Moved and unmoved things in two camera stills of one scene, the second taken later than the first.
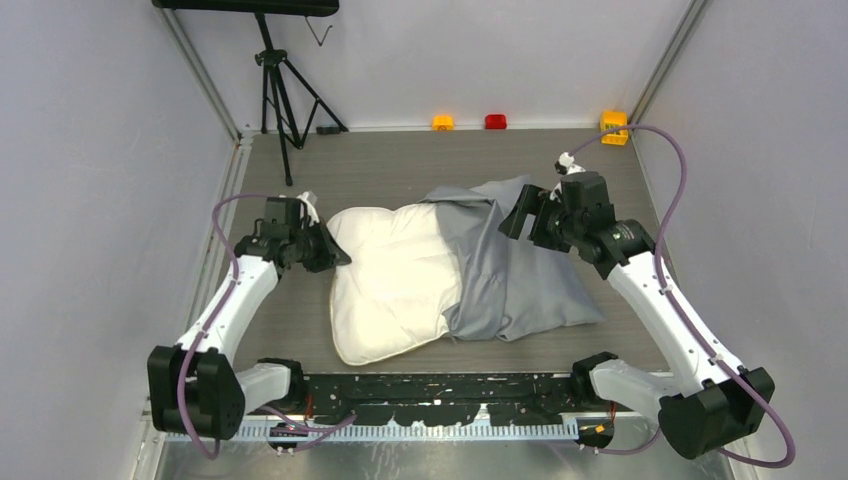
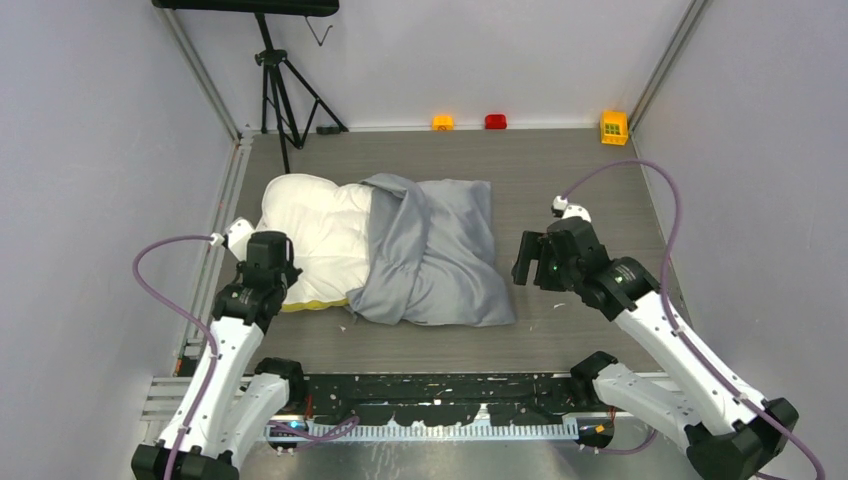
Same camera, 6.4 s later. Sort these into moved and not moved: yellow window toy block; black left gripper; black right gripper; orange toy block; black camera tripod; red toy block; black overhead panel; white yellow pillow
Moved: white yellow pillow; black right gripper; black left gripper
Not moved: orange toy block; red toy block; black camera tripod; black overhead panel; yellow window toy block
